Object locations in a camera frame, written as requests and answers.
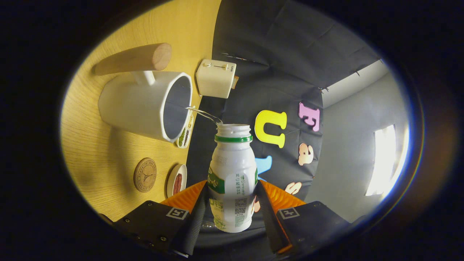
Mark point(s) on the red food slices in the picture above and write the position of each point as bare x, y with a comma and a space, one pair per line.
177, 184

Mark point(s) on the white round plate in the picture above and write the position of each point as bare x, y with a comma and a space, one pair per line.
170, 181

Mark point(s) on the clear juice stream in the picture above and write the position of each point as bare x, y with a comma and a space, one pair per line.
204, 114

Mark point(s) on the cream toaster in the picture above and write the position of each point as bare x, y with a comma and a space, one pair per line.
215, 78

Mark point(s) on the bread slice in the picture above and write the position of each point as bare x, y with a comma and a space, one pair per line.
235, 82

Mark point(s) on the round brown coaster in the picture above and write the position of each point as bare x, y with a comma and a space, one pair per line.
145, 174

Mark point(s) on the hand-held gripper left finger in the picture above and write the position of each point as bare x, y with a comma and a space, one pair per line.
194, 224

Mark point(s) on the wooden table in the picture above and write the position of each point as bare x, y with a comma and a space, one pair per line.
90, 152

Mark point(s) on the black backdrop cloth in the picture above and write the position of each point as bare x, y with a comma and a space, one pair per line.
275, 54

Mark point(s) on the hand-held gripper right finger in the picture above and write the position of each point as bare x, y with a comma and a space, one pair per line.
270, 224

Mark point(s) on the small divided bean dish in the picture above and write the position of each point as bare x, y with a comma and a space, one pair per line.
185, 136

